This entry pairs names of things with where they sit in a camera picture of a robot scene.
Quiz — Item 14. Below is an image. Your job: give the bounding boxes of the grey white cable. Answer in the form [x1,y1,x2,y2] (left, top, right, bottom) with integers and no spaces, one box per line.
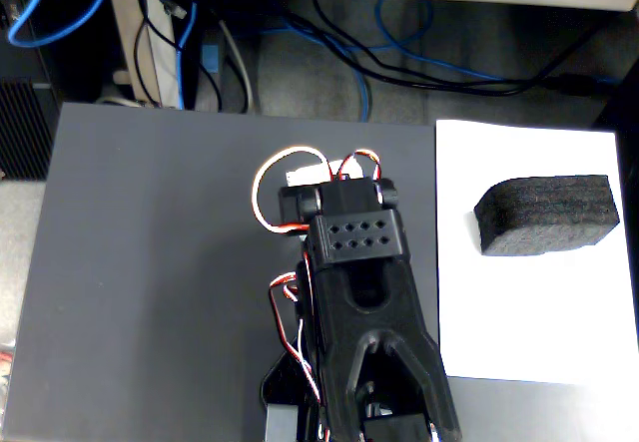
[218,19,257,115]

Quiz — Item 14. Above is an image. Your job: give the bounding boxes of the black ribbed box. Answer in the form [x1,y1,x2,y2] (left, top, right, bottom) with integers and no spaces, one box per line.
[0,80,56,182]

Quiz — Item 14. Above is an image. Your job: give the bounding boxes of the dark grey board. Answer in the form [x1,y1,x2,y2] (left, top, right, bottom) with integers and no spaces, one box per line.
[0,102,639,442]

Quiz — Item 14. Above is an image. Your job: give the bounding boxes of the long looped servo cable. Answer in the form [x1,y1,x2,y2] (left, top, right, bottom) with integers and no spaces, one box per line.
[252,145,334,236]

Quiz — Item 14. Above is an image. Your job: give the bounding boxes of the grey base clamp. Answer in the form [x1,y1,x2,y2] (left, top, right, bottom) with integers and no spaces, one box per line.
[264,402,301,442]

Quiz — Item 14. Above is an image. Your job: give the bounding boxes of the short looped servo cable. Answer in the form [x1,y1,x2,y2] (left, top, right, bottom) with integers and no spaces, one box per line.
[332,149,383,182]

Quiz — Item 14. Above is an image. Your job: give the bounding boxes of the small blue box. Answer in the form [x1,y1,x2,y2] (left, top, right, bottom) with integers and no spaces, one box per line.
[201,42,222,76]

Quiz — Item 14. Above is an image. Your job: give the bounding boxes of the blue looped network cable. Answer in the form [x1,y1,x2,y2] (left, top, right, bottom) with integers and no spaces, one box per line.
[7,0,114,48]

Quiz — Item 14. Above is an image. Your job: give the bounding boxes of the blue vertical network cable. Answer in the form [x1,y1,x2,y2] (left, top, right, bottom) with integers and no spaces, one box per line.
[175,0,200,110]

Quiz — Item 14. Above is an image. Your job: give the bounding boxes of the thin black cable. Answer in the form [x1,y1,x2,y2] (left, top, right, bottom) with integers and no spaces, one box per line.
[136,0,224,114]

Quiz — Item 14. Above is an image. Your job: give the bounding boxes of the white floor cable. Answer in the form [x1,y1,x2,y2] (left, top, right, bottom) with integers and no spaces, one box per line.
[93,94,147,110]

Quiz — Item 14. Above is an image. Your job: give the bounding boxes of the beige desk leg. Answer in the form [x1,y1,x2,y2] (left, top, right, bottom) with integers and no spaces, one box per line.
[108,0,184,110]

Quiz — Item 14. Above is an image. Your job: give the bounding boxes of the black floor cable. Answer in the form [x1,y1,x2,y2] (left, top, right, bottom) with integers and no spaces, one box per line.
[284,11,623,98]
[312,0,605,87]

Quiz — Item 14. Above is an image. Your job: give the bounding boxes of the white paper sheet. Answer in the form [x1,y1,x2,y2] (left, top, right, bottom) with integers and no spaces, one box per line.
[435,119,639,388]

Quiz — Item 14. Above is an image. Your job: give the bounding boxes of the black foam cube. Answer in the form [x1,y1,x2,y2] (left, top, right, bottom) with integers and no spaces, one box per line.
[472,174,622,257]

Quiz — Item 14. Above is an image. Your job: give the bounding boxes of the blue floor cable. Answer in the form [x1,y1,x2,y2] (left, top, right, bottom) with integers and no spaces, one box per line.
[259,16,373,123]
[376,0,506,82]

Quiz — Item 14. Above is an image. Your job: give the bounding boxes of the red white black servo cable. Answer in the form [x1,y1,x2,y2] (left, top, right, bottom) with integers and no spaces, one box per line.
[269,270,323,404]

